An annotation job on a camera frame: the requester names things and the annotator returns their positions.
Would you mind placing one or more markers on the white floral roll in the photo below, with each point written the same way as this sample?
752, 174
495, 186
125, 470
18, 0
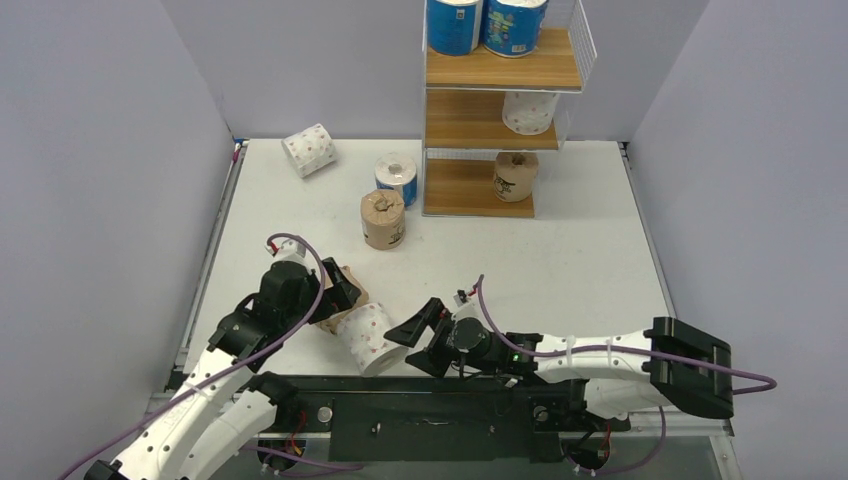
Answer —
529, 113
362, 331
310, 150

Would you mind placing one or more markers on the blue roll front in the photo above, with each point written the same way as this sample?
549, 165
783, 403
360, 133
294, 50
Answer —
453, 26

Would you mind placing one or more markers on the white wire wooden shelf rack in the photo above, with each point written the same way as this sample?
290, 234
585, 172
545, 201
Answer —
463, 128

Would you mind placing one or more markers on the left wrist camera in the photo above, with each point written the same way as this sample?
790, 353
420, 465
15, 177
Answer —
287, 250

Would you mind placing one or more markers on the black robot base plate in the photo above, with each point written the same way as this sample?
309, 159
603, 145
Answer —
386, 418

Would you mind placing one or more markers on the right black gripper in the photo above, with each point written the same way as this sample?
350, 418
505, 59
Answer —
433, 340

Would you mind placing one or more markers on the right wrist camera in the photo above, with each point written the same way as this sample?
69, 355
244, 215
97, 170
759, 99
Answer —
467, 305

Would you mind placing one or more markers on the blue wrapped roll back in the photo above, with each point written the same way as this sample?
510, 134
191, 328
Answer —
398, 172

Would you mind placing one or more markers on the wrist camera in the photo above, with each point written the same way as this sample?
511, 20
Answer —
467, 305
287, 250

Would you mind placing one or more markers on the blue roll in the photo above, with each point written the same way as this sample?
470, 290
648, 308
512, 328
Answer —
512, 27
453, 26
398, 172

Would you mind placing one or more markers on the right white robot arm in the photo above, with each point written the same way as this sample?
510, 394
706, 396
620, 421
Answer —
668, 364

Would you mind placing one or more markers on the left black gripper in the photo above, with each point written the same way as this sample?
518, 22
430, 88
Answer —
337, 298

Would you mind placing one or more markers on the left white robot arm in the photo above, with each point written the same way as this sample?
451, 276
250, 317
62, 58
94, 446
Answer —
226, 399

